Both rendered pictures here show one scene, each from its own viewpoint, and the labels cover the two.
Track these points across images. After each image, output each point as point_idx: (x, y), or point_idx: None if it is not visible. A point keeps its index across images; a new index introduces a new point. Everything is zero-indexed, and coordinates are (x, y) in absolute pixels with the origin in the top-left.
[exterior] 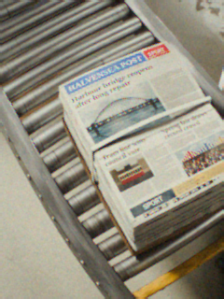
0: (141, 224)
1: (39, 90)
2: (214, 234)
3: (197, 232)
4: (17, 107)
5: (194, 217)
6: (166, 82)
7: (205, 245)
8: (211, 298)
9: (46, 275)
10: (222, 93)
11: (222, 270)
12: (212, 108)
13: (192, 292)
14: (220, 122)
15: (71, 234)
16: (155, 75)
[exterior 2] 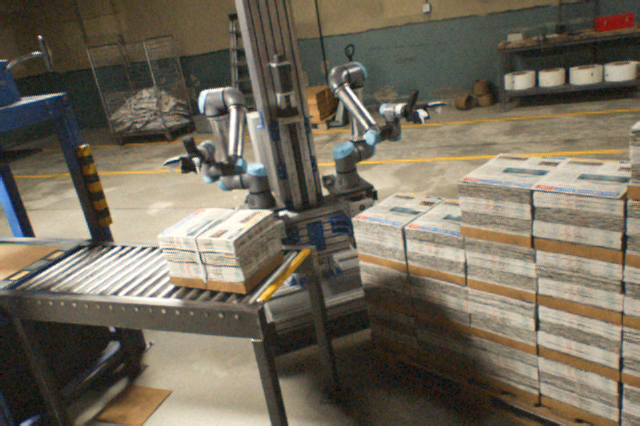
0: (235, 241)
1: (144, 285)
2: (307, 392)
3: (272, 277)
4: (134, 295)
5: (263, 255)
6: (213, 214)
7: (306, 399)
8: (336, 418)
9: None
10: None
11: (329, 402)
12: (241, 210)
13: (320, 423)
14: (248, 210)
15: (206, 306)
16: (205, 215)
